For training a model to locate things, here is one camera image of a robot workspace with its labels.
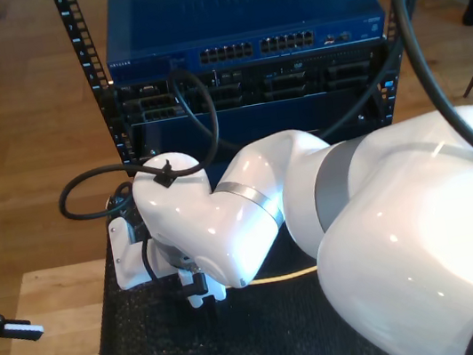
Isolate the yellow network cable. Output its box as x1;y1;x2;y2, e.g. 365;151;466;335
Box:
249;263;320;286

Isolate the black bubble wrap mat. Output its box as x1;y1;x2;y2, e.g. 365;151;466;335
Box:
62;151;428;355

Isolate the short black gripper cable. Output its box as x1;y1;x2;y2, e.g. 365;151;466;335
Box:
137;228;211;305

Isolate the blue network switch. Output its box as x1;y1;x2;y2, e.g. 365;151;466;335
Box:
95;0;391;89

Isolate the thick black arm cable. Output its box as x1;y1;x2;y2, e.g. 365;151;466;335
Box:
28;0;473;355

